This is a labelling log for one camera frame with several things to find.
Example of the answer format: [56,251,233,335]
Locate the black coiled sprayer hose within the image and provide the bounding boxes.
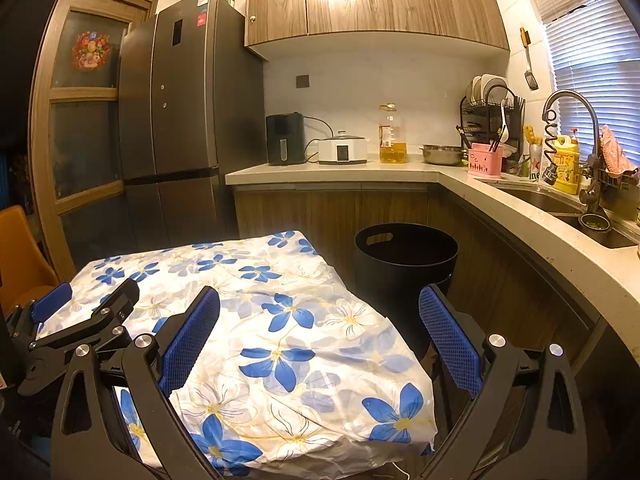
[542,110,561,186]

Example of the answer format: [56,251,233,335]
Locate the orange chair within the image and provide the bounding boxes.
[0,205,58,311]

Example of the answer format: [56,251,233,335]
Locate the black air fryer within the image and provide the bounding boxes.
[265,112,307,167]

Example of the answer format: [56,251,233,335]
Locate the black wire dish rack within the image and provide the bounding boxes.
[457,85,527,176]

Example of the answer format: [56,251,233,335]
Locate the yellow detergent bottle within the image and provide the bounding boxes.
[552,129,581,196]

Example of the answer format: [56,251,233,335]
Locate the wooden wall cabinet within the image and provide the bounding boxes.
[245,0,511,52]

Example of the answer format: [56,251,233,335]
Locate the wooden base cabinet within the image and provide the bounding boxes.
[234,182,606,351]

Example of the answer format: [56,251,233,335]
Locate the red round door decoration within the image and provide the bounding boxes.
[71,30,111,70]

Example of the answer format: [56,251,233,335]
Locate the white window blinds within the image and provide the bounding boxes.
[542,0,640,161]

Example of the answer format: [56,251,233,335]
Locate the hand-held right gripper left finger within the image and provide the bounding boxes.
[50,285,223,480]

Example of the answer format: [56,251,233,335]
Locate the blue floral cloth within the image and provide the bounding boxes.
[35,230,436,476]

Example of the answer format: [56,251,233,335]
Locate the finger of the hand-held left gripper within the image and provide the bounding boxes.
[17,277,140,397]
[7,281,74,346]

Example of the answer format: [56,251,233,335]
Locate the black round trash bin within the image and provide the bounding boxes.
[354,223,459,306]

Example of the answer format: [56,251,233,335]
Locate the wooden glass panel door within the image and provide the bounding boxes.
[30,0,160,271]

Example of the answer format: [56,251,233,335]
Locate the cooking oil bottle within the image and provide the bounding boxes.
[378,104,410,164]

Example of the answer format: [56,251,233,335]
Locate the stainless steel bowl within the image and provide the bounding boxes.
[419,144,466,166]

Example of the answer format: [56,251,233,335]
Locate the round sink strainer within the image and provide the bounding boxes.
[579,212,612,233]

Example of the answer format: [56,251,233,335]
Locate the wire sink caddy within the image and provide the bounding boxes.
[587,157,640,191]

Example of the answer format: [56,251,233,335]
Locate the pink utensil holder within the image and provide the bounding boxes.
[467,142,505,178]

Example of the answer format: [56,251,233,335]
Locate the steel kitchen sink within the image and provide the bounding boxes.
[492,182,638,250]

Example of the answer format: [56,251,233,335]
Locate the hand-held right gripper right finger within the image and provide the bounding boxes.
[419,284,588,480]

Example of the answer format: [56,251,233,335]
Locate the dark grey refrigerator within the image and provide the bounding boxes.
[117,0,266,256]

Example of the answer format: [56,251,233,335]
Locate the pink cloth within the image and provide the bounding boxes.
[599,125,627,170]

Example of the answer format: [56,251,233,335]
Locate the metal slotted spatula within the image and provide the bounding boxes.
[519,26,539,92]

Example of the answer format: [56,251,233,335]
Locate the white electric cooker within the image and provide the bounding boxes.
[317,131,371,166]

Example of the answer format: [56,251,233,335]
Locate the steel kitchen faucet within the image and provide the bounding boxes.
[542,90,608,213]

